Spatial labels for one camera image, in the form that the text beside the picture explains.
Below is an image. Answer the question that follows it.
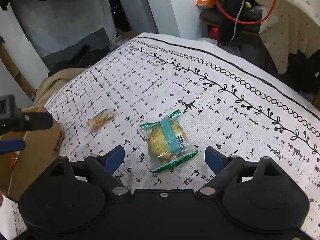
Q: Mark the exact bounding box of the teal round cookie packet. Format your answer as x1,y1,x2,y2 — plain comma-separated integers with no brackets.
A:
139,109,199,173

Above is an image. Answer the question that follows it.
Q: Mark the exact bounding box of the white mini fridge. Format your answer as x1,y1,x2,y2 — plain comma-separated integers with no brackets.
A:
120,0,158,34

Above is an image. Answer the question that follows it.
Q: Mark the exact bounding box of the brown cardboard box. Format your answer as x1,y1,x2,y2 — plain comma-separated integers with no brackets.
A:
1,106,65,203

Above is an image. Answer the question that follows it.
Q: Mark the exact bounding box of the black plush toy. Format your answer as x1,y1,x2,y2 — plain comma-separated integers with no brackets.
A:
199,0,263,46

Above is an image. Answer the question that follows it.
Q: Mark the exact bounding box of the floral cream cloth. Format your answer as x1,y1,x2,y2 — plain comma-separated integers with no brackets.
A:
259,0,319,74

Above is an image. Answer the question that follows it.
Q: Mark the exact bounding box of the small peanut brittle packet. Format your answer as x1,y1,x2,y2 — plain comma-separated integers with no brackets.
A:
87,108,116,131

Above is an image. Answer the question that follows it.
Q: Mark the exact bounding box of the white black-patterned tablecloth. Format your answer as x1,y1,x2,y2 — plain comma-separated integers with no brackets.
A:
10,31,320,235

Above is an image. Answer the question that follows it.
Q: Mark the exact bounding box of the red cable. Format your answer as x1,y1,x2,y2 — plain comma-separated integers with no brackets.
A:
214,0,279,26

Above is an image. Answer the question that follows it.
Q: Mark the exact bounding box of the dark clothes pile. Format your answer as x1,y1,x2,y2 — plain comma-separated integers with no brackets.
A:
48,45,110,77

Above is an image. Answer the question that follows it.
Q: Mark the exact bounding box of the white cable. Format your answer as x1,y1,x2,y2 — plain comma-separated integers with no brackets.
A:
229,0,246,43

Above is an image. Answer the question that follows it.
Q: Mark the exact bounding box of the tan blanket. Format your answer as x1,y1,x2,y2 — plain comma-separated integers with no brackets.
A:
33,68,86,107

